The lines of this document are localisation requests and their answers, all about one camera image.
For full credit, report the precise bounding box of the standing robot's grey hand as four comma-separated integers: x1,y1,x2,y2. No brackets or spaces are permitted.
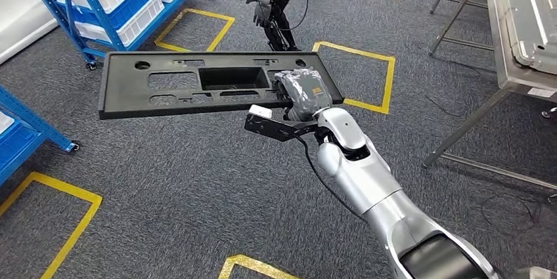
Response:
238,0,274,29

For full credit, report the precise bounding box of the black plastic panel part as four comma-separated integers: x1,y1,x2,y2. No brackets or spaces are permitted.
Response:
98,51,345,120

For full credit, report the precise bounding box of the blue metal shelf rack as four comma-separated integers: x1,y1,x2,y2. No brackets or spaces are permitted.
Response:
15,0,216,72
0,85,82,187

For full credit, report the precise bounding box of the yellow floor tape square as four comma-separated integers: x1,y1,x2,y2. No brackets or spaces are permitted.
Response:
217,253,302,279
153,7,236,53
0,171,104,279

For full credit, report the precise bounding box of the blue plastic bin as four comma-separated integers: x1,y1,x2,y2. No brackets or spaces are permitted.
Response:
65,0,160,31
0,114,47,184

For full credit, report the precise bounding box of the steel table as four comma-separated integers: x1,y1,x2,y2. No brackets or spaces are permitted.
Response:
421,0,557,192

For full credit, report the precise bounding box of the stamped silver metal sheet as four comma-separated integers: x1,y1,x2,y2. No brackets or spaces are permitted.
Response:
496,0,557,77

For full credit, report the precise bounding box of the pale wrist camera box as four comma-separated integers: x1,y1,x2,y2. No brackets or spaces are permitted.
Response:
248,104,274,120

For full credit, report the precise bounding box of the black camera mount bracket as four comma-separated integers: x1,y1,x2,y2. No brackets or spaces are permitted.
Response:
244,114,322,143

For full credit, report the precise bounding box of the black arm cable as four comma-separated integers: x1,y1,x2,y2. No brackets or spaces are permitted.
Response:
296,135,368,223

